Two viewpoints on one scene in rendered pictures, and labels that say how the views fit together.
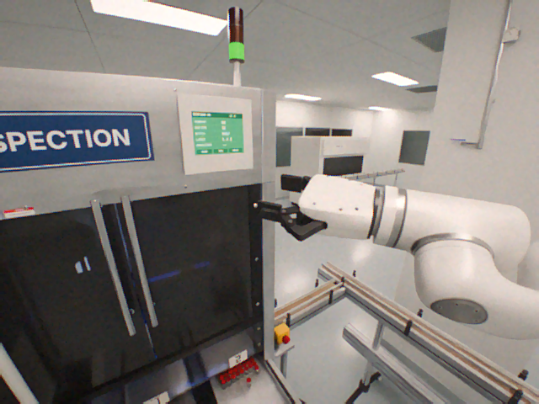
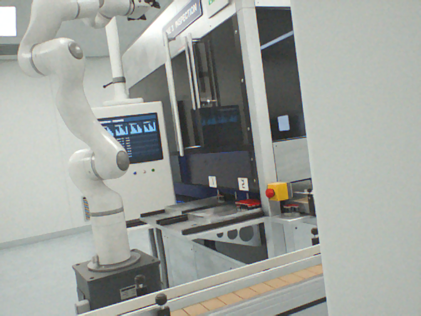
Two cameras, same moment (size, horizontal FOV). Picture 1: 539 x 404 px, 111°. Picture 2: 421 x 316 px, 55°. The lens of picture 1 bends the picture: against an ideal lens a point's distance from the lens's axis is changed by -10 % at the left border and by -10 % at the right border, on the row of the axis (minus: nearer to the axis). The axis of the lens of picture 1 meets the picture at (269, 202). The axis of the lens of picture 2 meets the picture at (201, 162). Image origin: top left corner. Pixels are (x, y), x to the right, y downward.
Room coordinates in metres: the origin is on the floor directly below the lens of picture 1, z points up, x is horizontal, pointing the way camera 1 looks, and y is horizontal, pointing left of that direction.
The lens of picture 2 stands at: (0.74, -1.80, 1.25)
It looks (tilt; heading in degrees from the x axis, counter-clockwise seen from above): 3 degrees down; 98
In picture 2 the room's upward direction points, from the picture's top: 8 degrees counter-clockwise
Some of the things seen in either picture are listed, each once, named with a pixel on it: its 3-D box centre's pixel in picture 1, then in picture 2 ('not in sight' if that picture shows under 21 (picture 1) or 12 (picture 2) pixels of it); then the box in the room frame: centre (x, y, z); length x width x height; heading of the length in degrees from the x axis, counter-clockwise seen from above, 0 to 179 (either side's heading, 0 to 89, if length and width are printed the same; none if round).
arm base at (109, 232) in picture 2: not in sight; (111, 237); (0.17, -0.43, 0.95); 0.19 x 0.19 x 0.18
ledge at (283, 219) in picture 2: (277, 342); (292, 217); (0.85, -0.05, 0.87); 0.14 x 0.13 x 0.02; 32
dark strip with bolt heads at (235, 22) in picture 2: (257, 281); (245, 103); (0.71, 0.05, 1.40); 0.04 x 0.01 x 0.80; 122
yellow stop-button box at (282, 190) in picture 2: (280, 332); (279, 190); (0.81, -0.06, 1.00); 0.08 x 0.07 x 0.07; 32
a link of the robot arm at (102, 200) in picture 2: not in sight; (94, 180); (0.14, -0.42, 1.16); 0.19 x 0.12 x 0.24; 162
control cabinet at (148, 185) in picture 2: not in sight; (129, 160); (-0.10, 0.74, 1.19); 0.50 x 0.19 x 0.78; 27
